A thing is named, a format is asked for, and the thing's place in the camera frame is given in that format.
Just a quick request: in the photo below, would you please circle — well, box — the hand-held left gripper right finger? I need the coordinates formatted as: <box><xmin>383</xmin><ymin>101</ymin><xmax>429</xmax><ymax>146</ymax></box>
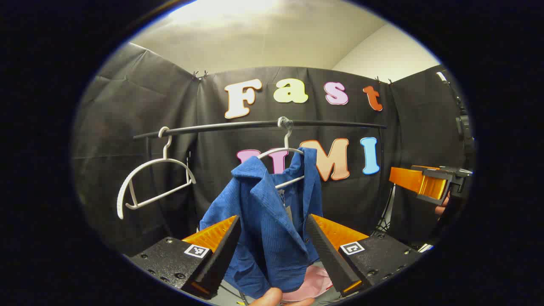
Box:
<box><xmin>305</xmin><ymin>214</ymin><xmax>421</xmax><ymax>298</ymax></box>

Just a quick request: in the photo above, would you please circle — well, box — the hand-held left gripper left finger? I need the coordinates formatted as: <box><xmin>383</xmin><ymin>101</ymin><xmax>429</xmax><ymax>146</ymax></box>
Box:
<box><xmin>130</xmin><ymin>215</ymin><xmax>242</xmax><ymax>300</ymax></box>

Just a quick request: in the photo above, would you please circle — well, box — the pink laundry hamper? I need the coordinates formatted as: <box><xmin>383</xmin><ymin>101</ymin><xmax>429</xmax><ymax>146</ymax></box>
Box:
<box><xmin>282</xmin><ymin>264</ymin><xmax>334</xmax><ymax>303</ymax></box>

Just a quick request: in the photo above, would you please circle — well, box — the blue corduroy jacket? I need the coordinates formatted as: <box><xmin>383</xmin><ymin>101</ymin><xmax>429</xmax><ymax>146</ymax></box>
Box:
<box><xmin>200</xmin><ymin>147</ymin><xmax>323</xmax><ymax>299</ymax></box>

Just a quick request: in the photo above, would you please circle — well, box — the white plastic hanger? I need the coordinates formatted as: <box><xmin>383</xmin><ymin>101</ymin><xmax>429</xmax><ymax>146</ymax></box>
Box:
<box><xmin>117</xmin><ymin>126</ymin><xmax>197</xmax><ymax>220</ymax></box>

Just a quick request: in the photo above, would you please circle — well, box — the white hanger with taped hook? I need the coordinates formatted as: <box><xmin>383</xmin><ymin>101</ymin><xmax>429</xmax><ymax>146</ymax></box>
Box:
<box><xmin>257</xmin><ymin>117</ymin><xmax>306</xmax><ymax>190</ymax></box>

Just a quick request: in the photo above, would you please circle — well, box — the black tripod stand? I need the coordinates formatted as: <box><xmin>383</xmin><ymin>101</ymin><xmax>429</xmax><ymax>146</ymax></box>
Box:
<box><xmin>374</xmin><ymin>185</ymin><xmax>398</xmax><ymax>235</ymax></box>

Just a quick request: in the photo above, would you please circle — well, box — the black backdrop cloth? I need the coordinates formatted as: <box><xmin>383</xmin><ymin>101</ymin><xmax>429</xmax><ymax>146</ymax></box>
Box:
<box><xmin>72</xmin><ymin>42</ymin><xmax>468</xmax><ymax>255</ymax></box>

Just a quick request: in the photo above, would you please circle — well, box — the black clothes rail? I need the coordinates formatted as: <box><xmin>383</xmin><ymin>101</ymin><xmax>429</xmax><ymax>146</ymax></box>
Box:
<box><xmin>133</xmin><ymin>120</ymin><xmax>387</xmax><ymax>141</ymax></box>

